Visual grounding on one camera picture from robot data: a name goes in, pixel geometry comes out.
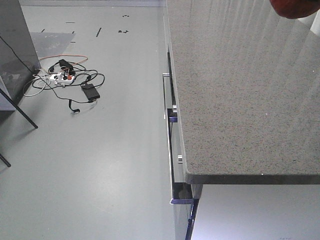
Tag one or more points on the red yellow apple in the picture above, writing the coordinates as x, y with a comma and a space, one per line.
295, 9

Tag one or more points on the black power adapter brick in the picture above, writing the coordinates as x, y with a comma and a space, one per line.
90, 91

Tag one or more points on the grey stone kitchen counter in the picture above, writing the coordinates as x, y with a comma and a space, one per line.
247, 89

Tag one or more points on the white power strip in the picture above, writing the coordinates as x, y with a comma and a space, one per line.
61, 78

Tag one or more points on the grey panel board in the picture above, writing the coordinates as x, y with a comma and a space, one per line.
18, 58

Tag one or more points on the chrome cabinet handle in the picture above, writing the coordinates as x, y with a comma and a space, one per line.
164, 76

